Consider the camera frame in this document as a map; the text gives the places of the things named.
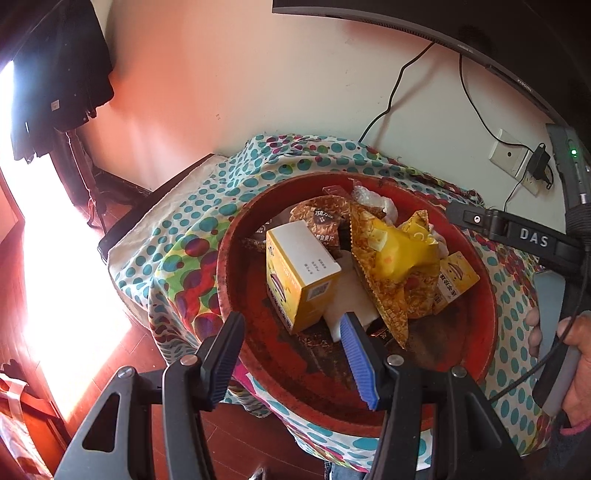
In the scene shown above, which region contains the black adapter cable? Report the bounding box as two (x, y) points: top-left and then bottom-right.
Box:
(503, 180), (527, 210)

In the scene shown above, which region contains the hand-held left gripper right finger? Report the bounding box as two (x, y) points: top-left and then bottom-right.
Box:
(341, 312), (525, 480)

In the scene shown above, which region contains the black television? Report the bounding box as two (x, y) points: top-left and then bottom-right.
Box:
(271, 0), (568, 127)

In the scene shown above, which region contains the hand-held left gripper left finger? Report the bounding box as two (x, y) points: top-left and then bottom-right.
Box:
(54, 311), (246, 480)

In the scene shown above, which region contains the person's right forearm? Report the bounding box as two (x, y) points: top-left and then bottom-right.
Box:
(547, 413), (591, 480)

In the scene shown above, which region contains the yellow medicine box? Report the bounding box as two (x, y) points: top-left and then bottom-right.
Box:
(431, 251), (481, 315)
(265, 220), (342, 335)

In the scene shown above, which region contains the polka dot blanket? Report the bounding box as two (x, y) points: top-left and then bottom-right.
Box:
(108, 134), (568, 472)

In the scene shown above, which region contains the white wall socket plate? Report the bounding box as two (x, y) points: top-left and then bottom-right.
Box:
(489, 129), (532, 178)

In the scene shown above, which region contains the yellow snack bag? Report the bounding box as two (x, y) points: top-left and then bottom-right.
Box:
(348, 203), (441, 350)

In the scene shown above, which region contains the black television cable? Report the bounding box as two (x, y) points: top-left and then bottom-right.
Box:
(358, 41), (435, 144)
(458, 53), (504, 139)

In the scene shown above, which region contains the dark hanging jacket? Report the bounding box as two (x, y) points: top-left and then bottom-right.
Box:
(9, 0), (115, 162)

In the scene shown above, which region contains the brown curtain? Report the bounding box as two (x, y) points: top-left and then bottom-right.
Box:
(62, 127), (109, 234)

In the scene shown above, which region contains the white sock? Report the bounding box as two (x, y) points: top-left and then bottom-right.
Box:
(323, 256), (379, 342)

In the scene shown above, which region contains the white plastic wrap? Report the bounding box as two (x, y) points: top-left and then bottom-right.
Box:
(351, 185), (399, 227)

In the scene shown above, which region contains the person's right hand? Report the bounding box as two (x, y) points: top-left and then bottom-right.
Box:
(526, 307), (591, 428)

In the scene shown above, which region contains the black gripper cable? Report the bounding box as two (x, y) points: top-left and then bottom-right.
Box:
(487, 314), (578, 402)

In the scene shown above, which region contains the black power adapter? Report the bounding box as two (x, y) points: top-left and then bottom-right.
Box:
(526, 143), (550, 178)

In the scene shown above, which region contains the dark wooden table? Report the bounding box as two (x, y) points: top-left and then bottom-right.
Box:
(97, 153), (227, 264)

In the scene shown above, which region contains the red round tray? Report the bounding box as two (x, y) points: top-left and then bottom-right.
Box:
(217, 173), (499, 438)

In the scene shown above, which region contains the brown snack bag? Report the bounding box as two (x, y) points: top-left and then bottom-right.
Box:
(242, 195), (356, 259)

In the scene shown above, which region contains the red white plastic bag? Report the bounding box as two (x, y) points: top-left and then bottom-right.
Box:
(0, 362), (54, 480)

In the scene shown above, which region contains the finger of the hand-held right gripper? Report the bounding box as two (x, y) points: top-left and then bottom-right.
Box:
(445, 202), (506, 241)

